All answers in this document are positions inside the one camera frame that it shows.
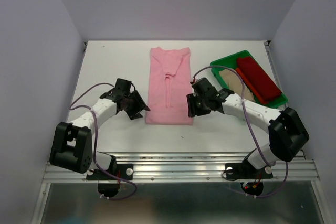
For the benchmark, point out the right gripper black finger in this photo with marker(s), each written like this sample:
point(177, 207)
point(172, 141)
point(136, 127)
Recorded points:
point(202, 108)
point(192, 102)

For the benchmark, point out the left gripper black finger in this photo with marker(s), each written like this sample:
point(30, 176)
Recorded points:
point(134, 111)
point(138, 103)

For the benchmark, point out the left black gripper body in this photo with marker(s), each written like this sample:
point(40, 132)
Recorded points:
point(127, 97)

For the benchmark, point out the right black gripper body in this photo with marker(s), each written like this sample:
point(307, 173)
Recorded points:
point(203, 98)

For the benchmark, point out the pink t-shirt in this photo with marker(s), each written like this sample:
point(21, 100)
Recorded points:
point(169, 84)

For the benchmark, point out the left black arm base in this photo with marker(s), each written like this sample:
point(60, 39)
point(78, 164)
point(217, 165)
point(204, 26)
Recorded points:
point(115, 183)

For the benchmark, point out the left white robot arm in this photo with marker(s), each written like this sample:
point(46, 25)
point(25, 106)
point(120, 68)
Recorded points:
point(75, 142)

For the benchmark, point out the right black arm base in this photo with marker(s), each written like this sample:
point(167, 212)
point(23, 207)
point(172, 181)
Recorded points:
point(251, 178)

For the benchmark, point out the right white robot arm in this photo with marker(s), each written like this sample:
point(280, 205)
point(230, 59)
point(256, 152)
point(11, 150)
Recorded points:
point(287, 134)

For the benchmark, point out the rolled beige t-shirt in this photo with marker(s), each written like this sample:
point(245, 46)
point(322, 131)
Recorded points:
point(234, 83)

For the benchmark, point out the rolled red t-shirt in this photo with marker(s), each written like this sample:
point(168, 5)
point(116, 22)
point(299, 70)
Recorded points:
point(261, 83)

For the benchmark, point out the aluminium rail frame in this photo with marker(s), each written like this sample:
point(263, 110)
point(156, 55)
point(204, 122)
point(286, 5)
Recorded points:
point(178, 169)

